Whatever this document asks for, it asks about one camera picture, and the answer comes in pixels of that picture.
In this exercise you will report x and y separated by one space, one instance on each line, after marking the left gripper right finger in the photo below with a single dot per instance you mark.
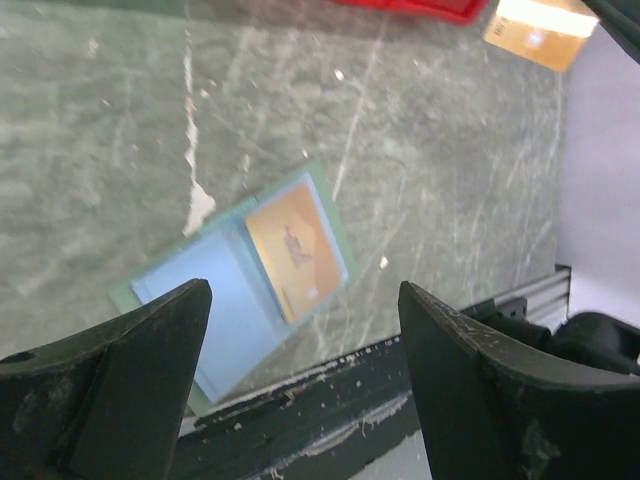
493 407

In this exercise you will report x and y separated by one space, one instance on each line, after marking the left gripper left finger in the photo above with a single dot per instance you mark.
108 402

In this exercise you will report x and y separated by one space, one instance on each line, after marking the mint green card holder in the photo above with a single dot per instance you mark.
245 323

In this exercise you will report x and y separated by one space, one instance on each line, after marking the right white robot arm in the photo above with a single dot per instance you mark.
590 338

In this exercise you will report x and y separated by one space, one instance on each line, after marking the right red plastic bin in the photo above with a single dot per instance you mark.
456 12

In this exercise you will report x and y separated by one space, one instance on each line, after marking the silver aluminium frame rail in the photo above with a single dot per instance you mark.
543 302

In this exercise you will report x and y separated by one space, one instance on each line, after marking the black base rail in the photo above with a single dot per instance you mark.
328 422

